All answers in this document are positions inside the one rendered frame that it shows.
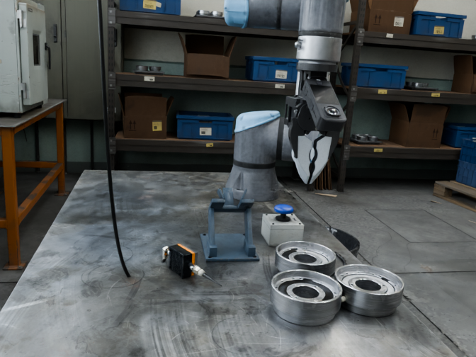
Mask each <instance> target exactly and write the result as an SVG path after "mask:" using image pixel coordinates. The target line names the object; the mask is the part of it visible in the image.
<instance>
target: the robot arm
mask: <svg viewBox="0 0 476 357"><path fill-rule="evenodd" d="M348 1H349V0H225V5H224V13H225V22H226V24H227V25H229V26H233V27H240V28H264V29H277V30H298V42H295V47H297V56H296V59H297V60H299V62H297V66H296V70H297V84H296V92H295V96H286V101H285V117H284V118H283V117H280V116H281V115H280V113H279V112H278V111H274V110H273V111H271V110H265V111H254V112H248V113H242V114H240V115H239V116H238V117H237V121H236V128H235V130H234V132H235V138H234V161H233V167H232V170H231V173H230V175H229V178H228V180H227V183H226V186H225V188H232V190H233V198H234V199H237V200H241V197H242V195H243V193H244V191H245V189H247V192H246V194H245V197H244V199H254V202H266V201H271V200H275V199H277V198H278V197H279V190H280V189H279V185H278V179H277V176H276V171H275V165H276V160H283V161H291V162H295V164H296V167H297V171H298V173H299V175H300V177H301V179H302V180H303V181H304V183H306V184H311V183H312V182H313V181H314V180H315V179H316V178H317V177H318V176H319V174H320V173H321V172H322V170H323V168H324V167H325V165H326V163H327V162H328V160H329V159H330V157H331V155H332V153H333V151H334V149H335V147H336V145H337V143H338V141H339V135H340V132H341V131H342V129H343V127H344V125H345V122H346V120H347V119H346V116H345V114H344V112H343V109H342V107H341V105H340V103H339V100H338V98H337V97H336V94H335V92H334V90H333V88H332V85H331V83H330V81H329V79H330V72H337V69H338V65H336V63H337V62H340V57H341V45H342V34H343V28H344V16H345V10H346V3H347V2H348ZM288 105H289V106H288ZM287 109H288V117H287ZM311 163H312V168H311V170H309V166H310V164H311Z"/></svg>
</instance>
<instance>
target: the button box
mask: <svg viewBox="0 0 476 357"><path fill-rule="evenodd" d="M303 232H304V225H303V224H302V223H301V221H300V220H299V219H298V218H297V217H296V216H295V215H294V214H286V218H281V214H263V217H262V227H261V234H262V236H263V238H264V239H265V240H266V242H267V244H268V245H269V246H278V245H279V244H282V243H283V242H290V241H302V238H303Z"/></svg>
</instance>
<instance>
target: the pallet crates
mask: <svg viewBox="0 0 476 357"><path fill-rule="evenodd" d="M462 140H463V143H462V144H461V145H462V147H461V151H460V158H459V160H458V161H459V164H458V171H457V175H456V180H455V181H450V182H449V181H436V182H435V184H434V185H435V186H434V190H433V196H436V197H438V198H441V199H444V200H447V201H448V202H451V203H454V204H456V205H459V206H460V207H463V208H466V209H468V210H471V211H473V212H475V213H476V206H474V205H471V204H469V203H466V202H463V201H461V200H458V199H456V198H453V197H452V192H453V190H454V191H457V192H459V194H460V195H462V196H465V197H468V198H471V199H473V200H476V142H473V140H476V139H462Z"/></svg>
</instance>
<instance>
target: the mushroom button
mask: <svg viewBox="0 0 476 357"><path fill-rule="evenodd" d="M274 211H275V212H277V213H280V218H286V214H291V213H293V207H292V206H290V205H286V204H279V205H276V206H275V207H274Z"/></svg>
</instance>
